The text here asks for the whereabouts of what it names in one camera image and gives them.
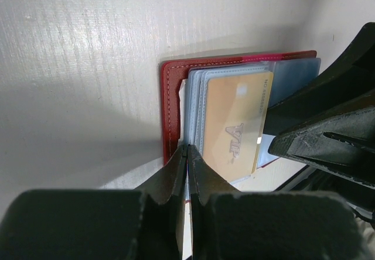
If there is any red leather card holder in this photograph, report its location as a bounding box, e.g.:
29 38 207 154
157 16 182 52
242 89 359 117
161 50 321 174

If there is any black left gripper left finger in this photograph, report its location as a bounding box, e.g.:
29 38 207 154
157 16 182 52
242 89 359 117
1 146 188 259

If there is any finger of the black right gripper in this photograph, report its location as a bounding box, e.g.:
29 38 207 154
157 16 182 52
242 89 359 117
268 90 374 189
263 22 374 136

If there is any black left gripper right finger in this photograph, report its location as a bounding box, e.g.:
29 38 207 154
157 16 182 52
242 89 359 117
187 145 373 259

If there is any gold card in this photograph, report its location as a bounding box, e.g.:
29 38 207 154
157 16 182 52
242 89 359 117
202 71 273 182

